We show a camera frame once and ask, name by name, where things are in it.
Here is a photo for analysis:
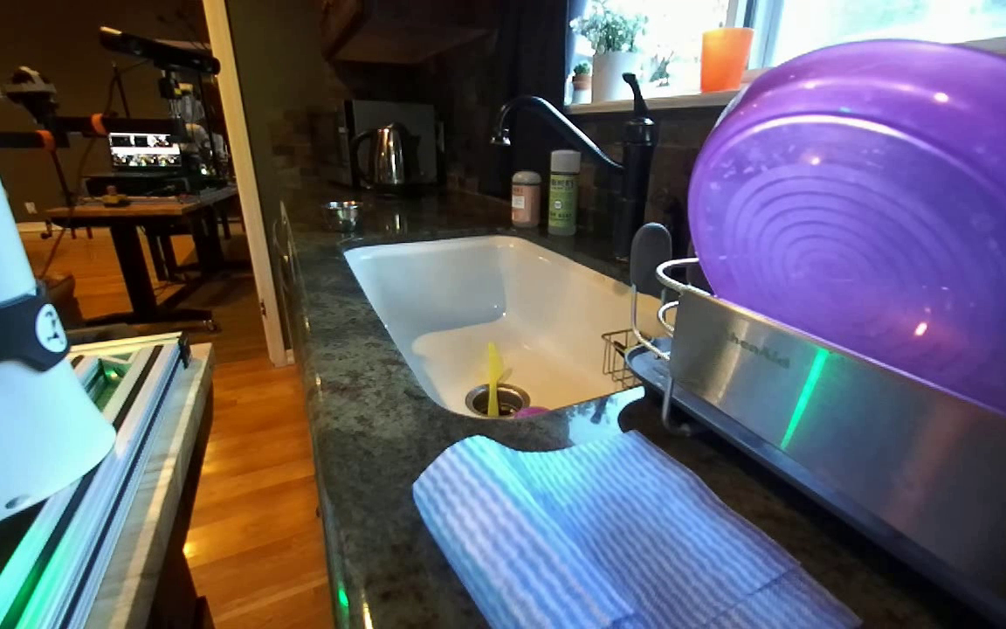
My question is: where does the yellow plastic knife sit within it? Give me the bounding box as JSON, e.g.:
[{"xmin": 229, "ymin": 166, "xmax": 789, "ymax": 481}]
[{"xmin": 474, "ymin": 340, "xmax": 518, "ymax": 420}]

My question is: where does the dark metal water faucet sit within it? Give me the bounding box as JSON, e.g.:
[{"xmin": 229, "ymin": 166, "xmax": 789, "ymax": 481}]
[{"xmin": 488, "ymin": 70, "xmax": 660, "ymax": 262}]

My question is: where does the white sink basin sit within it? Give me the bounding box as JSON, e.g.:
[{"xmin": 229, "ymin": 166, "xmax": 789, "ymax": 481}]
[{"xmin": 339, "ymin": 231, "xmax": 672, "ymax": 425}]

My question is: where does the orange label soap bottle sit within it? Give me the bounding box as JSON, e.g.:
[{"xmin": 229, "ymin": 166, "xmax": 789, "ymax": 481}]
[{"xmin": 507, "ymin": 169, "xmax": 546, "ymax": 231}]

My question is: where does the green label soap bottle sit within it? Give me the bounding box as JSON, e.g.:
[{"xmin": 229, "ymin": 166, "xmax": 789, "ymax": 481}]
[{"xmin": 546, "ymin": 146, "xmax": 587, "ymax": 241}]

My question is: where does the blue striped cloth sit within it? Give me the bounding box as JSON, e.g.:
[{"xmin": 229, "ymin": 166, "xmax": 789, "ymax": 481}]
[{"xmin": 408, "ymin": 429, "xmax": 864, "ymax": 629}]

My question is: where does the plant in white pot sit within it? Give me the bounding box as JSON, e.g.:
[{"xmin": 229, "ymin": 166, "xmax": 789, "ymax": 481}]
[{"xmin": 570, "ymin": 5, "xmax": 648, "ymax": 109}]

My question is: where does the orange plastic cup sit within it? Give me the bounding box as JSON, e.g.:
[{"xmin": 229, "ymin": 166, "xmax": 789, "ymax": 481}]
[{"xmin": 697, "ymin": 24, "xmax": 757, "ymax": 97}]

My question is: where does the dark wooden table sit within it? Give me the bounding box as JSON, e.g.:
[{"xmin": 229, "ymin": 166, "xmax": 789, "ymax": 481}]
[{"xmin": 45, "ymin": 185, "xmax": 242, "ymax": 322}]

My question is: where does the metal dish rack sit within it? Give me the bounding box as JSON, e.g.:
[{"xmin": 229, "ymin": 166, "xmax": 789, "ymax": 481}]
[{"xmin": 623, "ymin": 220, "xmax": 1006, "ymax": 629}]

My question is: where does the purple plastic plate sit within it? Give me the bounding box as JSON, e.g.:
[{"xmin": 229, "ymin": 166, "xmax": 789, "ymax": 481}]
[{"xmin": 684, "ymin": 38, "xmax": 1006, "ymax": 443}]

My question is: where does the metal robot mounting stand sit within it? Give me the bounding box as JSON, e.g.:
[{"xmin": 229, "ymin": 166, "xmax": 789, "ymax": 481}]
[{"xmin": 0, "ymin": 328, "xmax": 218, "ymax": 629}]

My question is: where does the open laptop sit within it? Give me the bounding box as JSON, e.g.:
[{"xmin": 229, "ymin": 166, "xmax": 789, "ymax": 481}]
[{"xmin": 82, "ymin": 119, "xmax": 199, "ymax": 201}]

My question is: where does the kitchen window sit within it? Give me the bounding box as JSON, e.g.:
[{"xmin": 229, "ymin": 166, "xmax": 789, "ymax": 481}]
[{"xmin": 564, "ymin": 0, "xmax": 1006, "ymax": 112}]

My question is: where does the black stand with orange clamps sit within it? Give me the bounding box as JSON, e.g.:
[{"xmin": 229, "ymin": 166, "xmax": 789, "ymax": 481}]
[{"xmin": 0, "ymin": 63, "xmax": 110, "ymax": 212}]

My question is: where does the metal sink drain ring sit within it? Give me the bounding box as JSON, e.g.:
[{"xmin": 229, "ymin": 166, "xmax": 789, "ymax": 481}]
[{"xmin": 460, "ymin": 380, "xmax": 535, "ymax": 424}]

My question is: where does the white door frame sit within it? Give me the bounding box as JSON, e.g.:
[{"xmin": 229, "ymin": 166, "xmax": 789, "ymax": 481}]
[{"xmin": 199, "ymin": 0, "xmax": 298, "ymax": 367}]

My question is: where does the black camera on tripod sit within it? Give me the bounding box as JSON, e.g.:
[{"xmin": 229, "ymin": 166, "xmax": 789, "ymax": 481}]
[{"xmin": 94, "ymin": 20, "xmax": 226, "ymax": 132}]

